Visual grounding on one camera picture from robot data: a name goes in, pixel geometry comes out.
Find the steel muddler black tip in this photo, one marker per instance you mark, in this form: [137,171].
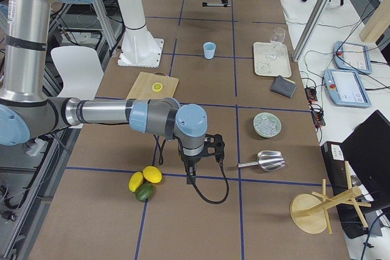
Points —
[212,4]

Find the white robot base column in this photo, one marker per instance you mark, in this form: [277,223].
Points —
[139,48]

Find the whole yellow lemon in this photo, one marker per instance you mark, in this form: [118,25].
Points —
[152,174]
[136,181]

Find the light blue paper cup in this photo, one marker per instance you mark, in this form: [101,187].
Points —
[209,50]

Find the wooden cup tree stand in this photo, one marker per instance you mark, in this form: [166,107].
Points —
[310,211]

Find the green lime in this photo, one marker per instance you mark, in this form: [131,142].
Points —
[144,192]

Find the steel ice scoop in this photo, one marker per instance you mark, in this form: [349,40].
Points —
[267,161]

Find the green bowl of ice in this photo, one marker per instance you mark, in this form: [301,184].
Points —
[267,125]

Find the clear wine glass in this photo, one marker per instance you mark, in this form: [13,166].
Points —
[276,39]

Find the cream bear serving tray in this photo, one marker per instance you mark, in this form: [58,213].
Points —
[270,61]

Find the grey folded cloth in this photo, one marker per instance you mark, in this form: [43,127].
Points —
[283,86]

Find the wooden cutting board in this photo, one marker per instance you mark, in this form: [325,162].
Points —
[142,87]

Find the black power strip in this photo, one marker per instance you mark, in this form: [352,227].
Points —
[317,113]

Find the near blue teach pendant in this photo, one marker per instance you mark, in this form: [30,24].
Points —
[345,88]

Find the blue teach pendant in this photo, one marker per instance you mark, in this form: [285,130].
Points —
[345,88]
[352,56]

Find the far blue teach pendant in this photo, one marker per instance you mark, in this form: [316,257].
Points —
[352,56]

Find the black computer monitor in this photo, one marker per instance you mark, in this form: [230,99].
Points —
[367,151]

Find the white plastic chair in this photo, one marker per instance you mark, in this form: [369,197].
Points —
[80,70]

